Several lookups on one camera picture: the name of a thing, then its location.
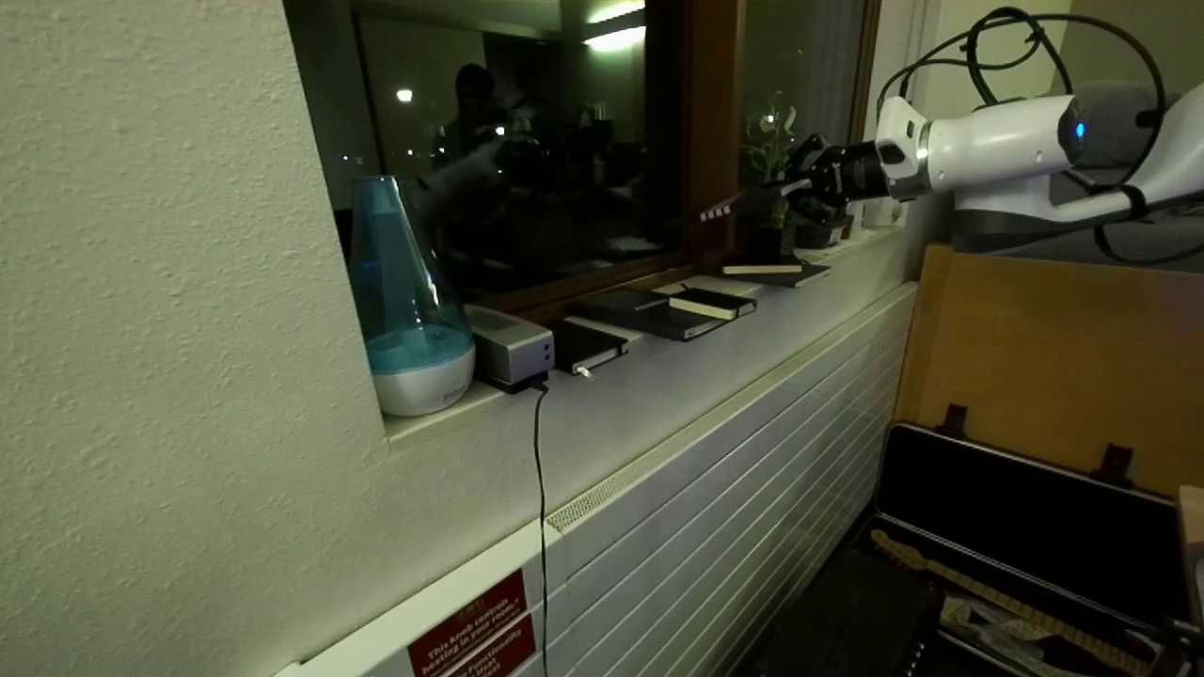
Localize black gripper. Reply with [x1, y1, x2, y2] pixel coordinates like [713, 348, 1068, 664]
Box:
[780, 136, 886, 218]

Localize black keyboard-like device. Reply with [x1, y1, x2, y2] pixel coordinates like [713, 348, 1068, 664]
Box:
[580, 289, 720, 342]

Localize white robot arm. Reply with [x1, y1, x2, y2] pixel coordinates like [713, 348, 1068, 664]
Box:
[780, 86, 1204, 226]

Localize far black flat book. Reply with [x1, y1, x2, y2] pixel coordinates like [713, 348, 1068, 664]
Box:
[720, 260, 829, 284]

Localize black book white edges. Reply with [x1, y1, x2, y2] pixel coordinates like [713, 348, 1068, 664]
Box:
[666, 280, 757, 318]

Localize wooden panel board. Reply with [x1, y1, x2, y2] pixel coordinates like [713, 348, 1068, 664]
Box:
[897, 245, 1204, 496]

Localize black notebook on sill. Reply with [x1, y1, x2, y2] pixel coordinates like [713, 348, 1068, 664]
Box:
[554, 318, 629, 371]

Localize white slatted radiator cover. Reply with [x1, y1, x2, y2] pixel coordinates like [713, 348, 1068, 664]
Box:
[273, 284, 913, 677]

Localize small grey box device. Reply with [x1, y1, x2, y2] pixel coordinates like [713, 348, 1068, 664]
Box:
[466, 305, 555, 391]

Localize black open guitar case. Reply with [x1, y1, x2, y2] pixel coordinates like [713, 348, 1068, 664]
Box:
[750, 419, 1204, 677]

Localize blue glass humidifier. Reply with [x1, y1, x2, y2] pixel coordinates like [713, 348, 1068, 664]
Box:
[337, 154, 475, 416]

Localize red warning sticker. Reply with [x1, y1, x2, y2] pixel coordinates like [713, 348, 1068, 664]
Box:
[406, 572, 535, 677]

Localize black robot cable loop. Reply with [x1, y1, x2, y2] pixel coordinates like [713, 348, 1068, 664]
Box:
[875, 2, 1204, 272]

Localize black power cable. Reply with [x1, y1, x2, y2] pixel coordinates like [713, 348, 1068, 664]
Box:
[532, 371, 555, 677]

